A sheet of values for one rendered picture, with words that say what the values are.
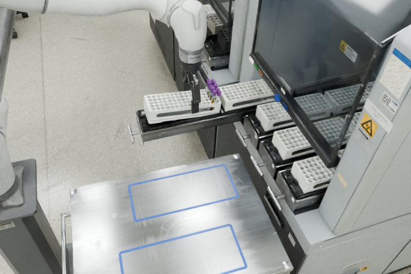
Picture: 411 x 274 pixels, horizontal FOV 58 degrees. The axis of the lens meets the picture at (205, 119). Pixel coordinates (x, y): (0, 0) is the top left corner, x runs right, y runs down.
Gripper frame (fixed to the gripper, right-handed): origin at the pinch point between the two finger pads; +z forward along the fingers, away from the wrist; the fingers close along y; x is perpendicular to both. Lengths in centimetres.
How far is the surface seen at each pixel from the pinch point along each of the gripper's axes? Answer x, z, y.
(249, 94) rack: 24.4, 0.6, 2.9
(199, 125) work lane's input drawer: 1.4, 8.2, 6.8
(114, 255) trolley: -40, 5, 53
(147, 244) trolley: -30, 5, 53
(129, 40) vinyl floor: 1, 87, -190
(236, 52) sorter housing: 29.7, -1.4, -23.9
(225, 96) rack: 14.7, 1.0, 1.3
